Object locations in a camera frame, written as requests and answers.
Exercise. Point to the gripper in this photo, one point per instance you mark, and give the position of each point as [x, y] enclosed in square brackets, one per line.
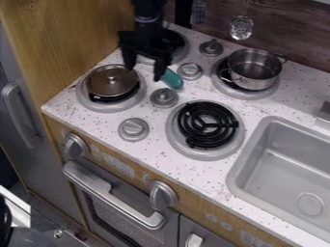
[150, 40]

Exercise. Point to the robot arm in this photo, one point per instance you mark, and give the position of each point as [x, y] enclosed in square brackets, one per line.
[148, 9]

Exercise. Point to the blue toy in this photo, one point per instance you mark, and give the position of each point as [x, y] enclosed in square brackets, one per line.
[174, 80]

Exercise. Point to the silver lid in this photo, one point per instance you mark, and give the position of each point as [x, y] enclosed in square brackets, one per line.
[112, 81]

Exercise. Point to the black tool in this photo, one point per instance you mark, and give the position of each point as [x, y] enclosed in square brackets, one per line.
[183, 13]

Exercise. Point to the grey spatula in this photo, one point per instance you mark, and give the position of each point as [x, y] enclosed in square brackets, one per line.
[199, 11]

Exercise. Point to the toy stove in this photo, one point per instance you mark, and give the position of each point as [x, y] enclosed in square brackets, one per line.
[205, 128]

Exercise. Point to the silver slotted spoon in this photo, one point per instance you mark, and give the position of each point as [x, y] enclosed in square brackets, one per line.
[241, 28]

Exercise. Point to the silver pot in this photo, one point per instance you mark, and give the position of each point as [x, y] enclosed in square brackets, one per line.
[253, 69]

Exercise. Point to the grey toy fridge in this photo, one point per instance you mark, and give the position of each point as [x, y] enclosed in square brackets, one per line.
[23, 128]

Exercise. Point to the toy sink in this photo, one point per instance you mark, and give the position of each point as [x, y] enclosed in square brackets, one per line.
[283, 173]

